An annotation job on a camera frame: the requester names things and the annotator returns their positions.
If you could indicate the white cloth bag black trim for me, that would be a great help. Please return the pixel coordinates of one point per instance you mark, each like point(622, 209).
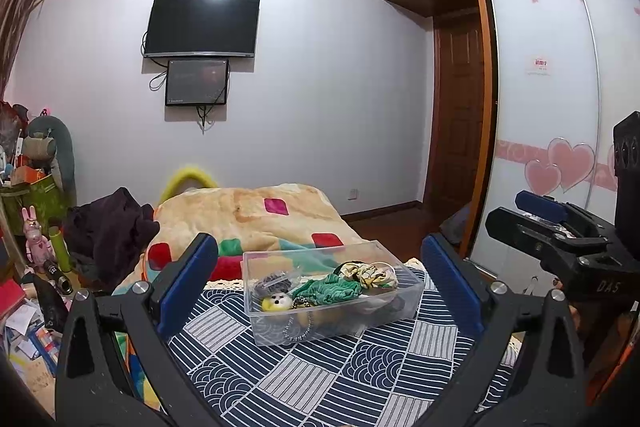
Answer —
point(375, 304)

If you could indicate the small black wall monitor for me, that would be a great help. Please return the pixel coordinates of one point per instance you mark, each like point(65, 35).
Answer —
point(197, 82)

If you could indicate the pile of books and papers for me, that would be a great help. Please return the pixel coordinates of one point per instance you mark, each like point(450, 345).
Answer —
point(20, 322)

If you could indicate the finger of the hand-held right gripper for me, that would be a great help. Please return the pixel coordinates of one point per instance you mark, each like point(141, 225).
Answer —
point(520, 227)
point(537, 202)

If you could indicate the clear plastic storage box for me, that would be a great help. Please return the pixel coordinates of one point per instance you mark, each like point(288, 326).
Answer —
point(330, 332)

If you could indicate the yellow patterned cloth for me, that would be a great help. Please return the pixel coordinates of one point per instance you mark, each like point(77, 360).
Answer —
point(370, 274)

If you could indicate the blue white patterned bedsheet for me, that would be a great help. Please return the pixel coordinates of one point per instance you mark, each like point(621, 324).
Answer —
point(300, 377)

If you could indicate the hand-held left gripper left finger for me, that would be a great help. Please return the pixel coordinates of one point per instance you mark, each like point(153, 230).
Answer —
point(187, 287)

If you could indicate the grey green plush toy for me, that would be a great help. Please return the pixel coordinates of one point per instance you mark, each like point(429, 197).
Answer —
point(60, 142)

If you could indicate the dark clothing heap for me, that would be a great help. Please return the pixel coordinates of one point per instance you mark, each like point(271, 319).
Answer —
point(110, 232)

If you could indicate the red white paper label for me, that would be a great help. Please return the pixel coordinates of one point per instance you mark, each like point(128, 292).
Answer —
point(540, 67)

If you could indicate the black wall television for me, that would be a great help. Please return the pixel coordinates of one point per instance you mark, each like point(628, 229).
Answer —
point(200, 24)

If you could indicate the pile of bagged clutter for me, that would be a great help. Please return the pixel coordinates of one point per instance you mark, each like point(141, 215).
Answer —
point(12, 142)

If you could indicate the brown wooden door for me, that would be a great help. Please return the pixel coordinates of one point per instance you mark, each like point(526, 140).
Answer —
point(457, 122)

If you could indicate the red striped curtain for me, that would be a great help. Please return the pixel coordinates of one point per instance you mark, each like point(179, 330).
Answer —
point(20, 17)

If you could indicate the white wall socket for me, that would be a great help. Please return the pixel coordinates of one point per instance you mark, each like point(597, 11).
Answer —
point(354, 194)

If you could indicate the black cylindrical flashlight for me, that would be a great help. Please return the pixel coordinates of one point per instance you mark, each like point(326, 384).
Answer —
point(57, 277)

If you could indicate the green cylinder tube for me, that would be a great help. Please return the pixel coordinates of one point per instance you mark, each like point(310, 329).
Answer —
point(59, 252)

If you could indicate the yellow soft doll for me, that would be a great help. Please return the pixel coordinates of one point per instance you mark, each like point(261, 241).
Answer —
point(277, 303)

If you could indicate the green shopping bag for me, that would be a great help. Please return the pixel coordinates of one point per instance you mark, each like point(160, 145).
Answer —
point(35, 197)

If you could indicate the grey plastic bag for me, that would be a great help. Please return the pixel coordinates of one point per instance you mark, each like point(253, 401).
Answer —
point(457, 227)

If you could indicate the grey striped fabric item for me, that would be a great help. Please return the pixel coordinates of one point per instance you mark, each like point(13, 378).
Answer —
point(272, 282)

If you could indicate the white sliding wardrobe door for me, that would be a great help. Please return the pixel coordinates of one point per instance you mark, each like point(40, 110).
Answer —
point(615, 57)
point(540, 132)

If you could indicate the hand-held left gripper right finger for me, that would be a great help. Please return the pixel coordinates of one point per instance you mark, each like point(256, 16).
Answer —
point(447, 287)

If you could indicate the pink rabbit figure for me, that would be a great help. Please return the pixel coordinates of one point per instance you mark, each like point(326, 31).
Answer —
point(36, 239)

